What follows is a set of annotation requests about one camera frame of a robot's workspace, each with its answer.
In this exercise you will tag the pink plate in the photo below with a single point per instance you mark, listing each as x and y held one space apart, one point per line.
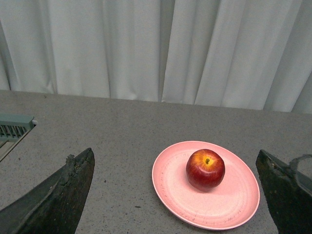
227 206

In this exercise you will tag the green slotted rack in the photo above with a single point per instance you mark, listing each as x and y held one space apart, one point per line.
13 129

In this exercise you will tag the red apple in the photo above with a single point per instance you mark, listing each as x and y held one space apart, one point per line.
205 170

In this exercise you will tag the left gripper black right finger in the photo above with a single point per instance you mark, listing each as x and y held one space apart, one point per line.
288 193

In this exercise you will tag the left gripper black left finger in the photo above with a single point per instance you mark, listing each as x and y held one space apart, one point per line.
55 205

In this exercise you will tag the white curtain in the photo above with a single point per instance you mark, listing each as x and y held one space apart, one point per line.
252 54

